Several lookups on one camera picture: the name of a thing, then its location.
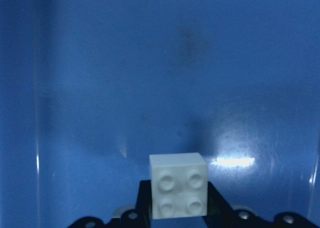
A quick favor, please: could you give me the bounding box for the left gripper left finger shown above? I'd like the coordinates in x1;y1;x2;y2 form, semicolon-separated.
69;180;152;227

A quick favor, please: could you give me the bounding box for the blue plastic tray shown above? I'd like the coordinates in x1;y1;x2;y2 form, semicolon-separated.
0;0;320;227

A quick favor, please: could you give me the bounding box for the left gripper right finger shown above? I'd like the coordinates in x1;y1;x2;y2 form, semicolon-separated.
202;182;317;228

